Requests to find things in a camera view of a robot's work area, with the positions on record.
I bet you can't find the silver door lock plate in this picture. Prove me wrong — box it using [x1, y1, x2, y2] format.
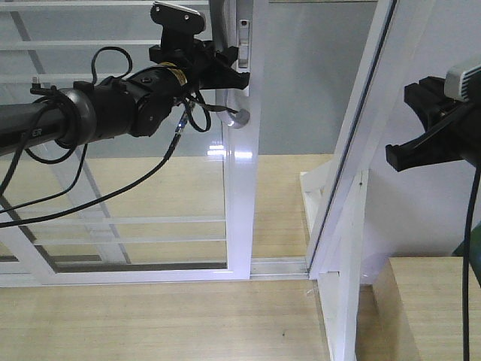
[237, 20, 250, 68]

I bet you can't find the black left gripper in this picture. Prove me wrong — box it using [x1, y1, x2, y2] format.
[129, 39, 250, 137]

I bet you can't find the white framed sliding glass door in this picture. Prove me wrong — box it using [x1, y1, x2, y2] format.
[1, 1, 267, 287]

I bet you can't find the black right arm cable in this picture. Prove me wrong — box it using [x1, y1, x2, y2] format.
[461, 172, 481, 361]

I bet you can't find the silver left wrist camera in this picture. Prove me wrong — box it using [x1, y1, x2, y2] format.
[150, 1, 206, 35]

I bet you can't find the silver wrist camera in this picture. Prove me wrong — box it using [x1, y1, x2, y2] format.
[150, 1, 206, 35]
[443, 54, 480, 102]

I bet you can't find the green sandbag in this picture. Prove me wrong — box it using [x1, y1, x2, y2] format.
[452, 223, 481, 259]

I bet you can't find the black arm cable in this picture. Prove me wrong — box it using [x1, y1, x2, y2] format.
[461, 172, 481, 361]
[0, 45, 241, 229]

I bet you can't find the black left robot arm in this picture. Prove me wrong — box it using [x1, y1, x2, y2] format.
[1, 35, 250, 155]

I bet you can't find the white door frame post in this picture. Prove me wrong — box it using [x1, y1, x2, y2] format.
[306, 1, 398, 280]

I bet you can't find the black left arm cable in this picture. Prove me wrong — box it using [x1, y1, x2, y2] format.
[0, 45, 241, 229]

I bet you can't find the silver curved door handle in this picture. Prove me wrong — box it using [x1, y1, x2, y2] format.
[208, 1, 250, 129]

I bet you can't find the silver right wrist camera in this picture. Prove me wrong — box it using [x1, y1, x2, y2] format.
[443, 54, 480, 102]

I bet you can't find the white triangular support bracket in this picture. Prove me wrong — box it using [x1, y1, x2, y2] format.
[300, 161, 369, 360]

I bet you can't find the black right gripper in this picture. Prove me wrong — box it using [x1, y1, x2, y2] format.
[386, 76, 480, 171]

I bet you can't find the light wooden box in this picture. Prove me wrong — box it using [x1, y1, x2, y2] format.
[373, 256, 463, 360]

